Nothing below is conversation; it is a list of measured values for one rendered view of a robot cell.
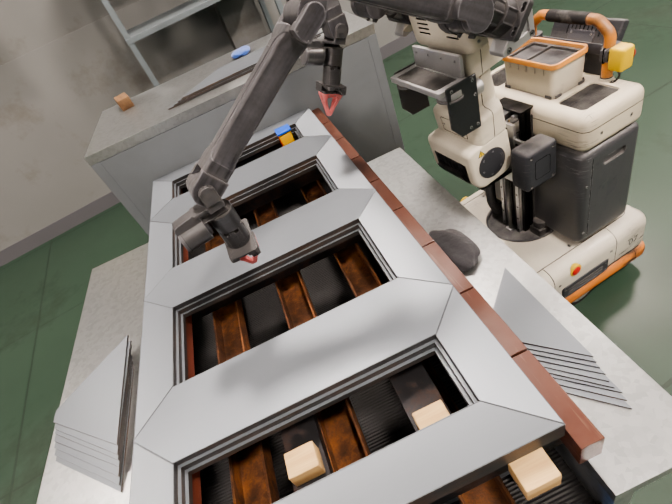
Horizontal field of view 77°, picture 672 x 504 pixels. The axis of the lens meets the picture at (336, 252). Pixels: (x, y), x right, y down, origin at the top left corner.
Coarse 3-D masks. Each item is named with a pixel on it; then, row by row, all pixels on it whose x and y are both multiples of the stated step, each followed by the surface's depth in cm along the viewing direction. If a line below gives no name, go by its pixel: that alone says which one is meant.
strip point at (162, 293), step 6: (168, 276) 126; (162, 282) 125; (168, 282) 124; (156, 288) 124; (162, 288) 123; (168, 288) 122; (150, 294) 123; (156, 294) 122; (162, 294) 121; (168, 294) 120; (144, 300) 122; (150, 300) 121; (156, 300) 120; (162, 300) 119; (168, 300) 118; (168, 306) 116
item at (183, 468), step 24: (264, 144) 177; (288, 168) 151; (312, 168) 152; (240, 192) 150; (264, 192) 152; (336, 240) 117; (264, 264) 116; (288, 264) 117; (384, 264) 103; (216, 288) 116; (240, 288) 117; (192, 312) 116; (432, 336) 83; (384, 360) 83; (408, 360) 84; (336, 384) 82; (360, 384) 83; (456, 384) 77; (288, 408) 82; (312, 408) 83; (240, 432) 82; (264, 432) 83; (552, 432) 64; (192, 456) 82; (216, 456) 82; (504, 456) 64; (456, 480) 64
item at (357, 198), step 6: (342, 192) 128; (348, 192) 127; (354, 192) 126; (360, 192) 125; (348, 198) 125; (354, 198) 124; (360, 198) 123; (366, 198) 122; (354, 204) 122; (360, 204) 121; (366, 204) 120; (354, 210) 120; (360, 210) 119
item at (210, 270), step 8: (216, 248) 129; (200, 256) 129; (208, 256) 127; (216, 256) 126; (200, 264) 126; (208, 264) 124; (216, 264) 123; (200, 272) 123; (208, 272) 121; (216, 272) 120; (200, 280) 120; (208, 280) 119; (216, 280) 118; (224, 280) 116; (200, 288) 117; (208, 288) 116
